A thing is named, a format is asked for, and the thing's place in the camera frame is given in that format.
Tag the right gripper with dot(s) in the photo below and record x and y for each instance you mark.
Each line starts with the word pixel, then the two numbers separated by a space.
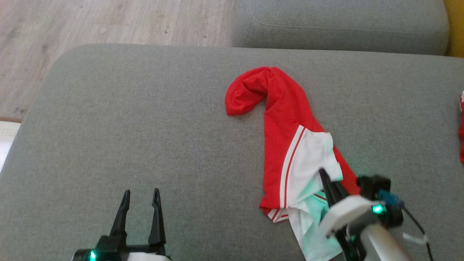
pixel 348 214

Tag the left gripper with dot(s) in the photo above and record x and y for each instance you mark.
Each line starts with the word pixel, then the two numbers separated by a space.
pixel 116 250

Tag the red and white garment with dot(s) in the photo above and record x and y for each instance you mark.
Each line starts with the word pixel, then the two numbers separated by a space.
pixel 286 119

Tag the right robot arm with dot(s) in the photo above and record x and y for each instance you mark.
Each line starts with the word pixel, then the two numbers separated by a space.
pixel 384 246

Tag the large grey sofa ottoman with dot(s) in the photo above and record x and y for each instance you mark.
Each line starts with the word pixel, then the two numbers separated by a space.
pixel 145 127

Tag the small red white cloth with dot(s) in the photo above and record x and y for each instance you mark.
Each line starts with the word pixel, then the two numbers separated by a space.
pixel 462 134

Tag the white rug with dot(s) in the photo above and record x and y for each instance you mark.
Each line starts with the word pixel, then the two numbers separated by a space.
pixel 7 141

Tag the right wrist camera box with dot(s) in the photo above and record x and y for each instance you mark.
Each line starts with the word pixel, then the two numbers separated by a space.
pixel 371 185

